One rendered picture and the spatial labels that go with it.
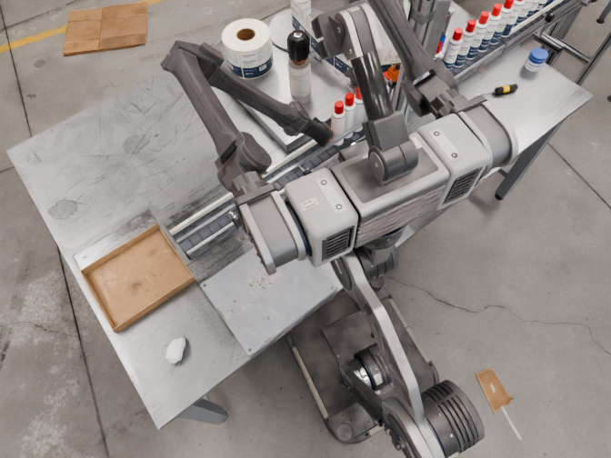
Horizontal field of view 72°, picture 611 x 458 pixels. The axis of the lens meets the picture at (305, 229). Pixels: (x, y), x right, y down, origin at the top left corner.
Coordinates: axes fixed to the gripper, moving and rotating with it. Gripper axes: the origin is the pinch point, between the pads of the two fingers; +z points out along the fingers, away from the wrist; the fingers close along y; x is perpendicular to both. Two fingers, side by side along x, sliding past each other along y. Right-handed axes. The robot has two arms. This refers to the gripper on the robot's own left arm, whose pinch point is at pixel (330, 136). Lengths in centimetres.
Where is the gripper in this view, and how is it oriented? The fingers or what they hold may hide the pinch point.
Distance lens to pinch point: 164.1
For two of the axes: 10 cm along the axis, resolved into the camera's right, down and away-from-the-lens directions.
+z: 5.0, 0.1, 8.6
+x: -6.0, 7.2, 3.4
